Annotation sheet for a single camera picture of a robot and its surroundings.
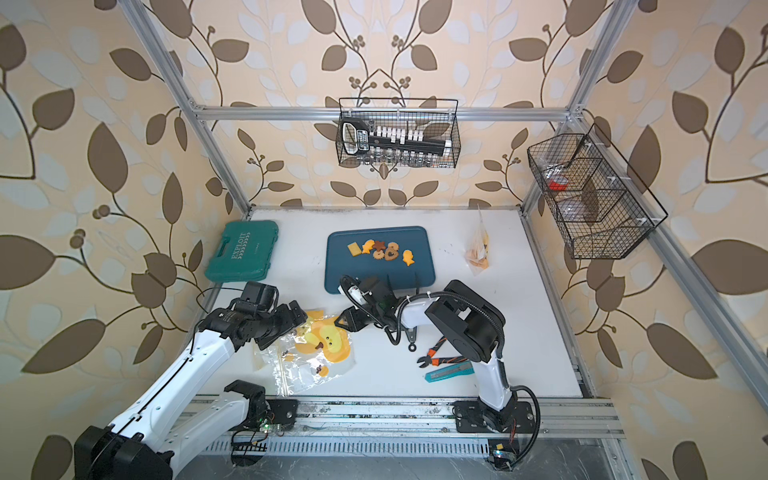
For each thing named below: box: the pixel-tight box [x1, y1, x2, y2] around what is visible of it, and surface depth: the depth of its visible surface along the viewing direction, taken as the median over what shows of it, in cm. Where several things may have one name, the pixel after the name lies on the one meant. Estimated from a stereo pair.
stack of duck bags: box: [255, 310, 356, 396], surface depth 84 cm
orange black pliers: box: [417, 337, 468, 368], surface depth 84 cm
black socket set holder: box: [340, 120, 452, 156], surface depth 85 cm
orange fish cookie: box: [402, 249, 415, 267], surface depth 107 cm
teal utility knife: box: [425, 362, 475, 383], surface depth 83 cm
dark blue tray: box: [325, 226, 435, 295], surface depth 107 cm
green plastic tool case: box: [205, 220, 279, 281], surface depth 104 cm
